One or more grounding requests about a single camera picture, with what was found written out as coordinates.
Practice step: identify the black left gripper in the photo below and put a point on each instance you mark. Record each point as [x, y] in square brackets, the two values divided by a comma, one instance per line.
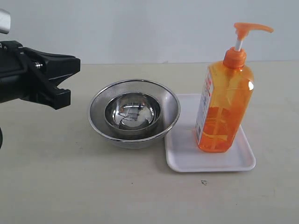
[34, 75]

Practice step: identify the orange dish soap pump bottle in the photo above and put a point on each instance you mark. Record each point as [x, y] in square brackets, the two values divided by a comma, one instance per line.
[225, 96]

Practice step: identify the steel mesh colander basin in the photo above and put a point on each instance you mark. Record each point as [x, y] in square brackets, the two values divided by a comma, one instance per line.
[134, 113]

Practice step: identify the white rectangular plastic tray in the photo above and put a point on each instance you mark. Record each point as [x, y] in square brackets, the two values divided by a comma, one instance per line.
[183, 155]

